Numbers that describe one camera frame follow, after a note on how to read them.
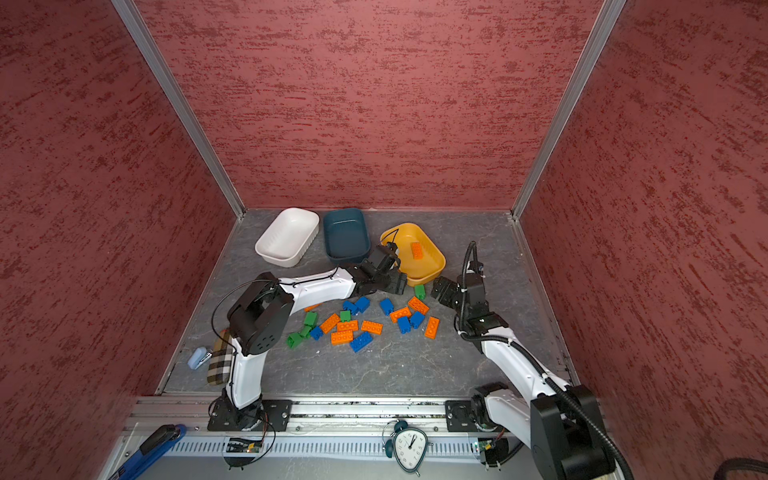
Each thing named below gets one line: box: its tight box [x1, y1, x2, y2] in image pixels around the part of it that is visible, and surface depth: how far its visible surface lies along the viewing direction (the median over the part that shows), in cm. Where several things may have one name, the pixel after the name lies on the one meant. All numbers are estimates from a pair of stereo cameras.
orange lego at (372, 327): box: [361, 320, 384, 335], surface depth 91 cm
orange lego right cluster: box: [389, 306, 412, 323], surface depth 94 cm
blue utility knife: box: [109, 424, 187, 480], surface depth 69 cm
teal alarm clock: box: [382, 419, 434, 477], surface depth 68 cm
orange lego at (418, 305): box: [408, 296, 430, 315], surface depth 96 cm
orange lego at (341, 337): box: [331, 330, 353, 345], surface depth 88 cm
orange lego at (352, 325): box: [337, 320, 359, 331], surface depth 91 cm
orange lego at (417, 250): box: [412, 242, 423, 260], surface depth 109 cm
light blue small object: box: [187, 346, 213, 370], surface depth 83 cm
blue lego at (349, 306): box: [342, 300, 359, 316], surface depth 93 cm
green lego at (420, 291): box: [414, 284, 427, 301], surface depth 97 cm
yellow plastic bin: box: [380, 222, 447, 287], surface depth 108 cm
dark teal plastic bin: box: [324, 208, 370, 263], surface depth 115 cm
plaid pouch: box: [207, 329, 233, 386], surface depth 81 cm
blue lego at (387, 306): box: [379, 298, 395, 316], surface depth 97 cm
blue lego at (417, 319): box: [410, 311, 425, 329], surface depth 92 cm
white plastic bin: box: [255, 207, 320, 268], surface depth 112 cm
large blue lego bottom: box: [350, 331, 373, 353], surface depth 87 cm
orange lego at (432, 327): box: [424, 316, 440, 340], surface depth 91 cm
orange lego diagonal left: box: [320, 313, 340, 334], surface depth 91 cm
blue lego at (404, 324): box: [398, 316, 411, 334], surface depth 92 cm
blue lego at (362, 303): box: [355, 296, 371, 313], surface depth 94 cm
